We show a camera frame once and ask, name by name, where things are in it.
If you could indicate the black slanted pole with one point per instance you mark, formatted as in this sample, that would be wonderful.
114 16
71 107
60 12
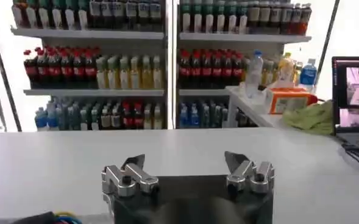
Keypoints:
2 73
327 39

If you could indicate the clear water bottle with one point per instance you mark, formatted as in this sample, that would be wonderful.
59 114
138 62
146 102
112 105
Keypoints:
254 73

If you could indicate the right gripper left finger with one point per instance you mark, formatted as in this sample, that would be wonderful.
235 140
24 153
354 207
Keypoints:
118 179

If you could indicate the shelf with dark-capped bottles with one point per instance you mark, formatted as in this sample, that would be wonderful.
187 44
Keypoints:
209 67

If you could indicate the white side table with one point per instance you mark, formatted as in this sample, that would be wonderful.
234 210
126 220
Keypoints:
252 112

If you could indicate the shelf with red-label bottles and yellow drinks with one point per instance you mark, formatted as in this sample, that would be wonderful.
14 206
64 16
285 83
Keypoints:
87 35

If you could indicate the grey open laptop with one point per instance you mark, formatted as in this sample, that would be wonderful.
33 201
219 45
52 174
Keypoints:
339 91

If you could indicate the blue-label bottle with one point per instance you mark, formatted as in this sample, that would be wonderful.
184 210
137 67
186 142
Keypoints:
308 74

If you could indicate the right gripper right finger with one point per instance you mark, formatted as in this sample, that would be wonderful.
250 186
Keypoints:
243 172

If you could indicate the yellow drink bottle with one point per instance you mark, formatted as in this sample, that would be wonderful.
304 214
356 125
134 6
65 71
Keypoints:
286 70

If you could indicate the orange and white box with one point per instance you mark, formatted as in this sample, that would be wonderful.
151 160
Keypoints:
289 100

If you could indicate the green cloth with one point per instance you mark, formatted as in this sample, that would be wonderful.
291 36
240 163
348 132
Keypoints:
313 118

